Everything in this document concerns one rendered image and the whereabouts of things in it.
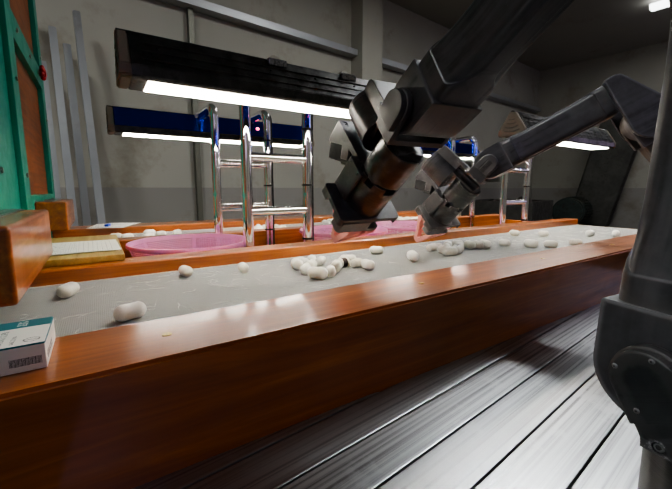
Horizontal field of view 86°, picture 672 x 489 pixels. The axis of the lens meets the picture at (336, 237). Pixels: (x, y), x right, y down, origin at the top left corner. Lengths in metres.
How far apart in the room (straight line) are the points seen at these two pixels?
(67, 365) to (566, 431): 0.42
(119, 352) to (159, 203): 2.90
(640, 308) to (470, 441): 0.19
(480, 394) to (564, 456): 0.10
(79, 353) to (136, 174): 2.87
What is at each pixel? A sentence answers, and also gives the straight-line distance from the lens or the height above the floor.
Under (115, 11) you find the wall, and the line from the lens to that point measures 3.42.
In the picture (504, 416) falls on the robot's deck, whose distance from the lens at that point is 0.43.
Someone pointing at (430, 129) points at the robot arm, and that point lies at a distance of 0.41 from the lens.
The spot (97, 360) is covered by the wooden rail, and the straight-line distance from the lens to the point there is 0.33.
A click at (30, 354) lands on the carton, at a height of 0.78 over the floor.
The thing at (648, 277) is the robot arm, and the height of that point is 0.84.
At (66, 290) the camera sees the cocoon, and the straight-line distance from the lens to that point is 0.62.
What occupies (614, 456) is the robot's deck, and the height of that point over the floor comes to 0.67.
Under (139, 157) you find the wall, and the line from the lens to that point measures 3.21.
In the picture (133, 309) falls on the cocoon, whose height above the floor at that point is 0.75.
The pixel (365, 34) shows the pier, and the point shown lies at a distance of 4.36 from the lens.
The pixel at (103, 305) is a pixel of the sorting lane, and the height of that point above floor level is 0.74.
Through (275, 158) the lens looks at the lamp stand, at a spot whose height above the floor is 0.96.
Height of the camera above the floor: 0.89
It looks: 8 degrees down
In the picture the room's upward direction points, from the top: straight up
